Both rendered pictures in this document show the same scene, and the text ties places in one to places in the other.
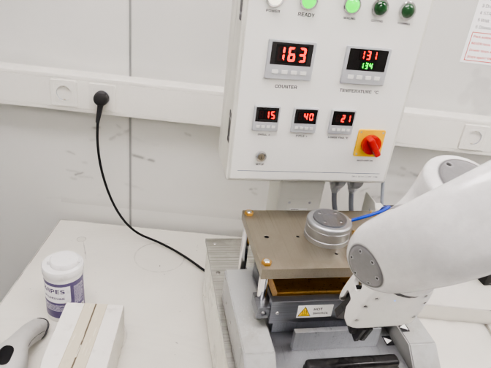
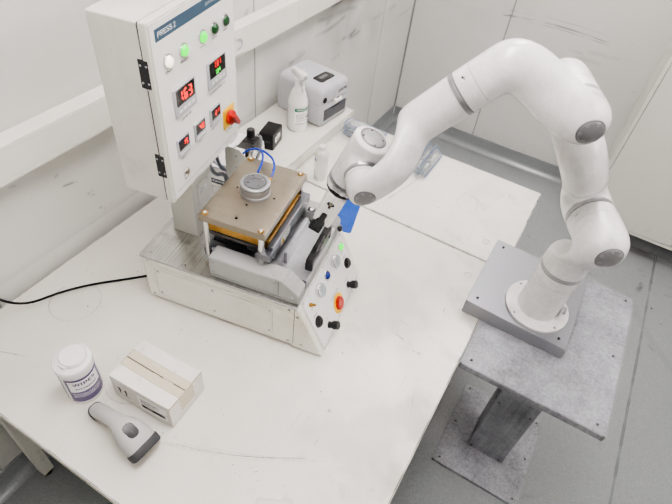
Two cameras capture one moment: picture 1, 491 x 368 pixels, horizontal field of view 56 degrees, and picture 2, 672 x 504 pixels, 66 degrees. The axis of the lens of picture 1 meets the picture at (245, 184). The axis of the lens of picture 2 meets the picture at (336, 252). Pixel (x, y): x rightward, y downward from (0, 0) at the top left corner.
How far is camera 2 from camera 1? 79 cm
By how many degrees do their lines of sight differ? 53
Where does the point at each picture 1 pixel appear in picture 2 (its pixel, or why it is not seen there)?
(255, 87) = (173, 129)
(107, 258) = (41, 339)
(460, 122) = not seen: hidden behind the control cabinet
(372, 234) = (367, 185)
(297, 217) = (226, 193)
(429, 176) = (365, 146)
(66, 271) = (86, 359)
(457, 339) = not seen: hidden behind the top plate
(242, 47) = (159, 108)
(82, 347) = (166, 377)
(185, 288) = (130, 301)
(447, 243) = (401, 172)
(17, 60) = not seen: outside the picture
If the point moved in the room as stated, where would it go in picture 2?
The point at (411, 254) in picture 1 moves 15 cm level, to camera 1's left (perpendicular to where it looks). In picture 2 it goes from (390, 183) to (351, 222)
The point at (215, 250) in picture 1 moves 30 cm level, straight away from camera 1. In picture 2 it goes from (158, 255) to (78, 212)
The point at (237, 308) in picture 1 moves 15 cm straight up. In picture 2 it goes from (247, 268) to (246, 224)
